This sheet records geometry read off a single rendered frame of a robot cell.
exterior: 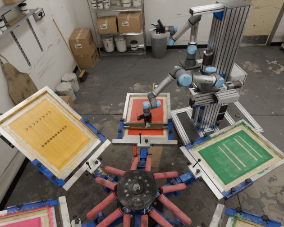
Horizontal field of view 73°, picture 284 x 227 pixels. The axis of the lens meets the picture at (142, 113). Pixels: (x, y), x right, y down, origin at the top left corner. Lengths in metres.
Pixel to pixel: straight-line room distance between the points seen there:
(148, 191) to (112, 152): 1.86
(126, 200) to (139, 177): 0.19
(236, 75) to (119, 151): 2.06
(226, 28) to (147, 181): 1.65
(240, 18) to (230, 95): 0.80
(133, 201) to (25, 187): 2.31
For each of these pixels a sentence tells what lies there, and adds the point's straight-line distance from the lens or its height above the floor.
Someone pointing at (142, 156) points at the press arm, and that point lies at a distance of 1.93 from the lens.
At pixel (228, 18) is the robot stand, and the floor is 1.94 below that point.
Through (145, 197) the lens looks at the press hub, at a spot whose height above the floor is 1.31.
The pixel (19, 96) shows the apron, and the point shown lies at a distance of 3.40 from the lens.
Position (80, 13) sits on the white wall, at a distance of 5.72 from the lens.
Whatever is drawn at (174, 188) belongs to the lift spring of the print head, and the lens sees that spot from 1.67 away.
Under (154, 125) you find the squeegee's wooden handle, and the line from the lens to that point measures 2.17.
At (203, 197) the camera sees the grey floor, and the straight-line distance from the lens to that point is 2.93.
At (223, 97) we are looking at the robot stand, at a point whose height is 1.17.
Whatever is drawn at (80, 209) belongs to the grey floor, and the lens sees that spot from 2.99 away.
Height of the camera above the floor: 2.69
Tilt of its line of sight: 46 degrees down
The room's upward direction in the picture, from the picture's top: 6 degrees counter-clockwise
